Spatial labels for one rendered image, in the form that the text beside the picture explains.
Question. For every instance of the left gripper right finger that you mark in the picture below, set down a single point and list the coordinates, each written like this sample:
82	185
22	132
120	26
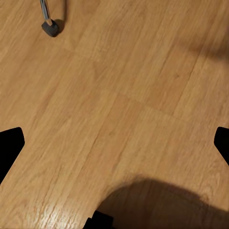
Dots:
221	141

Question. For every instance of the swivel chair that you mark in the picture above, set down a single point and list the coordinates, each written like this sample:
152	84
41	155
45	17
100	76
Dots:
49	26

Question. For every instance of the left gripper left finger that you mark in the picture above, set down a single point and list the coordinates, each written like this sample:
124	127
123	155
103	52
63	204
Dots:
11	143

